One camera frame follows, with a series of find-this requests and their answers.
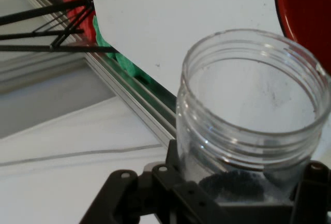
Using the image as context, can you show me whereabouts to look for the red bowl with black grains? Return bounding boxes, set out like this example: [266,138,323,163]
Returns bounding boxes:
[273,0,331,74]

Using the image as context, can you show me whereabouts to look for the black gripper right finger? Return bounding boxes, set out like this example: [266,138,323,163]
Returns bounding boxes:
[288,160,331,224]

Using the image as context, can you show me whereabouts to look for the aluminium rail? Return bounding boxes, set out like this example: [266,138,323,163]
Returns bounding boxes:
[0,0,179,149]

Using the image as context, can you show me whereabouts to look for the black tripod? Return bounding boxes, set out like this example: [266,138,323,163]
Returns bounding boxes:
[0,0,120,54]

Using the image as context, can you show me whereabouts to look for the clear plastic jar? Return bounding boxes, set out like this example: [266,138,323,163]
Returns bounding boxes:
[175,28,331,207]

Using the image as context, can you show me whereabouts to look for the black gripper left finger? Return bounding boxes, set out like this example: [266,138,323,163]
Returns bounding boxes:
[78,138,231,224]

